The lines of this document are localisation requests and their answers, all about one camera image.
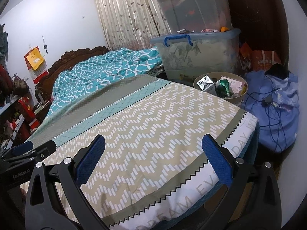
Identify pink yellow box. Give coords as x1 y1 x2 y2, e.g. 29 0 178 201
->
220 76 247 96

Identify green soda can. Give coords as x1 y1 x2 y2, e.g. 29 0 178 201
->
214 80 233 99

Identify blue white milk carton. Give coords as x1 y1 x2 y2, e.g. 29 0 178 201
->
196 75 218 96

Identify tan round trash bin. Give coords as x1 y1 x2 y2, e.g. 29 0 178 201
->
193 72 248 106

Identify grey storage shelf unit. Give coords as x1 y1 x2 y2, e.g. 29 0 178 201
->
1 94 26 152

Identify dark carved wooden headboard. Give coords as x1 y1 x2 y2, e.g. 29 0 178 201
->
35 46 109 101

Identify hanging keys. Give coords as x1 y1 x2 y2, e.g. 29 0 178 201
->
42 36 48 54

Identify blue cloth bag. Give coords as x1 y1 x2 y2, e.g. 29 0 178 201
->
241 70 299 153

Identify teal patterned quilt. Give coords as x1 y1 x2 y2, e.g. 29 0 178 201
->
47 47 163 117

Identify red orange bag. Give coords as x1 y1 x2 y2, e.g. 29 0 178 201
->
239 43 281 72

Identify lower clear storage bin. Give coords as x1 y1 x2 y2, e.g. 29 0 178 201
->
150 29 241 86

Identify clear storage bin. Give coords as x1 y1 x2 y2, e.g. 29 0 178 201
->
150 29 241 86
157 0 233 33

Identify leaf print curtain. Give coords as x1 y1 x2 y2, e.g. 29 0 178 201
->
95 0 171 50

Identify upper clear storage bin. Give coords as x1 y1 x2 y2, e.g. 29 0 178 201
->
157 0 233 33

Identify red yellow wall calendar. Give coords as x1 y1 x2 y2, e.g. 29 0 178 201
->
24 46 48 84

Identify black cable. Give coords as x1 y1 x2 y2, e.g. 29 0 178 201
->
243 74 288 154

